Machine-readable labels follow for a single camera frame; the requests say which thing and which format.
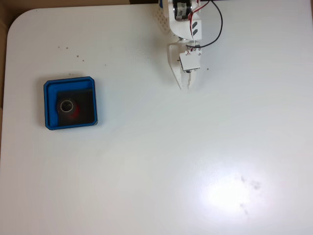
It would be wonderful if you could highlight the red tape roll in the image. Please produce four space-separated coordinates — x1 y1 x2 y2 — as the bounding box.
59 98 80 118

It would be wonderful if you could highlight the blue square box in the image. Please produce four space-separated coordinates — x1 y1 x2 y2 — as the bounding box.
43 76 99 131

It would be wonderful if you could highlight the white perforated plate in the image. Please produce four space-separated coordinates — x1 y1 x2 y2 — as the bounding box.
156 4 171 34

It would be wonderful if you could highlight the black foam pad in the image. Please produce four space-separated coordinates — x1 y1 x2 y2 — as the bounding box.
57 89 96 124

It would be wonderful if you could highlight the white camera box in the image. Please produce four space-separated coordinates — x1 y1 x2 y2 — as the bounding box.
179 50 202 72

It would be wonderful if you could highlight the red white servo wire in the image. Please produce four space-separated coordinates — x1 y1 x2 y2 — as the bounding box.
187 0 211 52

